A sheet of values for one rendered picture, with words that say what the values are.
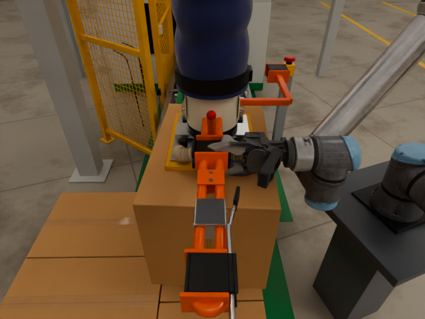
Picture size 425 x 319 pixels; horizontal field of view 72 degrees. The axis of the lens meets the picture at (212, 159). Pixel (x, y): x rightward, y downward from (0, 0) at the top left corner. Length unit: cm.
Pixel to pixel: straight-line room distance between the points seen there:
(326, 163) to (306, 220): 152
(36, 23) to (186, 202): 165
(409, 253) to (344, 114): 61
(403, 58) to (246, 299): 94
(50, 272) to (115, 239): 28
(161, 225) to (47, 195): 189
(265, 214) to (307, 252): 130
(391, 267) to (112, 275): 104
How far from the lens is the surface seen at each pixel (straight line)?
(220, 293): 48
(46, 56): 224
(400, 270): 123
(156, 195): 83
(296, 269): 200
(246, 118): 113
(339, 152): 77
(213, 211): 59
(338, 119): 91
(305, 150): 75
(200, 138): 77
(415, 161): 122
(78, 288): 136
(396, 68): 92
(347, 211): 133
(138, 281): 131
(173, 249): 95
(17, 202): 274
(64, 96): 232
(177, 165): 90
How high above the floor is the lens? 165
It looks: 38 degrees down
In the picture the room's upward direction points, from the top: straight up
